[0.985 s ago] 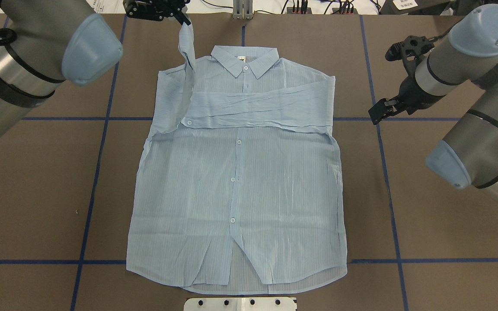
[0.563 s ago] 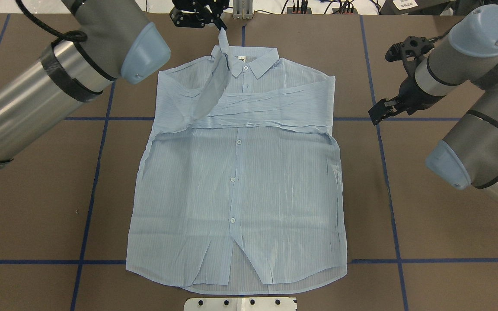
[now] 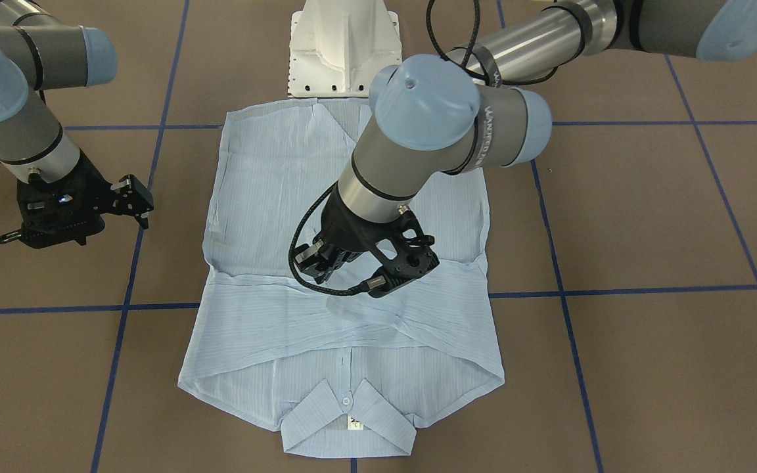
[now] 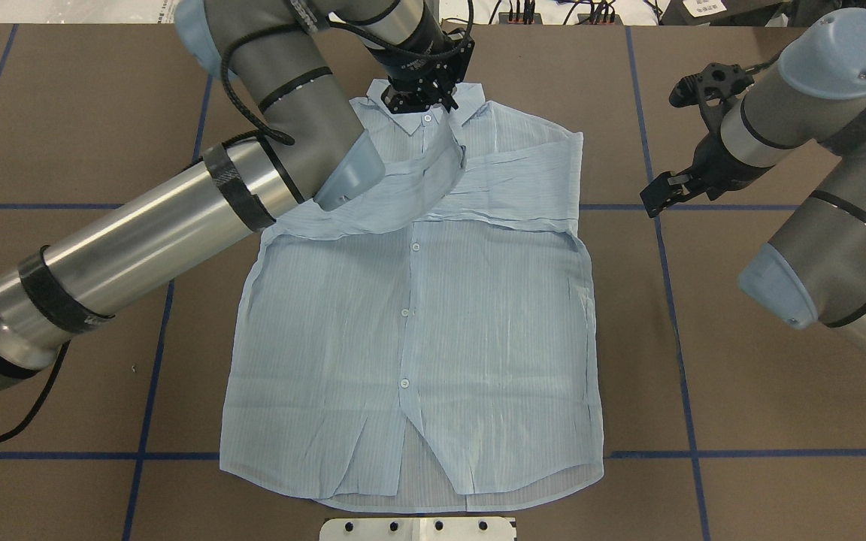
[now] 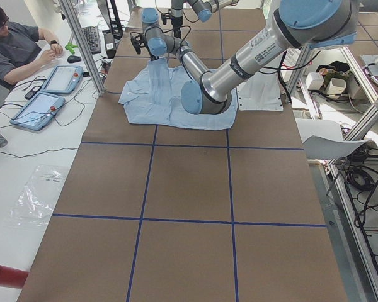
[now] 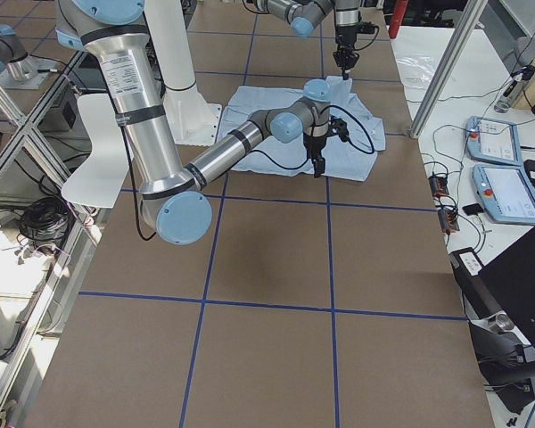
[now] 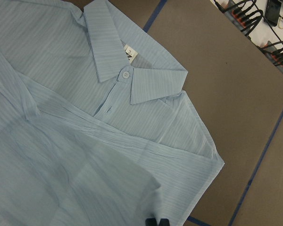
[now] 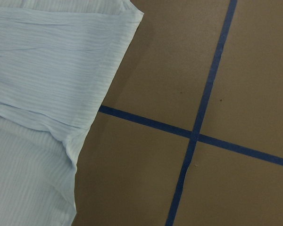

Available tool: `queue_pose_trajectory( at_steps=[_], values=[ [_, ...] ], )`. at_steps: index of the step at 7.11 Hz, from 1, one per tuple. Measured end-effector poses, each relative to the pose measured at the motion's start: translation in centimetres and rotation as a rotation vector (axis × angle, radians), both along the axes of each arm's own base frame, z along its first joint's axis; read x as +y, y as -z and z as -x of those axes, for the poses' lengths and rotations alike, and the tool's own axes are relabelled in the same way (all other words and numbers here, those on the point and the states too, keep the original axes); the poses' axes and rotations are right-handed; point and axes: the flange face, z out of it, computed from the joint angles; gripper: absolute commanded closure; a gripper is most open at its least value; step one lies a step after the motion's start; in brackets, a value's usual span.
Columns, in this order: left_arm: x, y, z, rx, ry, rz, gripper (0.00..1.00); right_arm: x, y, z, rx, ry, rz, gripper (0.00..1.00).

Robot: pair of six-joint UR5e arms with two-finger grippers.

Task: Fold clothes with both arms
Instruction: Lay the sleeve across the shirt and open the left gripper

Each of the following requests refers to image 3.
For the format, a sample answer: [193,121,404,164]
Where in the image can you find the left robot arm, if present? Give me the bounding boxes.
[288,1,757,298]

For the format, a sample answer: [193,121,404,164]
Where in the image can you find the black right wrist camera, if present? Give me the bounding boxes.
[18,215,105,249]

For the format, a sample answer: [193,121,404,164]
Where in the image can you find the light blue button-up shirt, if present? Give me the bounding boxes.
[178,99,505,459]

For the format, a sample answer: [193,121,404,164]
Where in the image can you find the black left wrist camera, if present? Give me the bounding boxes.
[361,210,440,298]

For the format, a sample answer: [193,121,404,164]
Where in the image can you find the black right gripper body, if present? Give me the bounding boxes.
[17,152,114,230]

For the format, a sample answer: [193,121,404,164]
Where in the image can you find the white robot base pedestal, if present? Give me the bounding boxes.
[287,1,402,99]

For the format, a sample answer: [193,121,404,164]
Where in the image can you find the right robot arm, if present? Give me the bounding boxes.
[0,1,155,235]

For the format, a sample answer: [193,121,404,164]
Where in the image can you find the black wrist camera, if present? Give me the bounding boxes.
[361,210,440,298]
[18,215,105,249]

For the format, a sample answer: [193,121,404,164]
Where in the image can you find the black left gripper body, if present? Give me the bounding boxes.
[313,187,419,277]

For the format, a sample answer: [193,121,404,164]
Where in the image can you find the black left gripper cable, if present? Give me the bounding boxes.
[288,184,389,298]

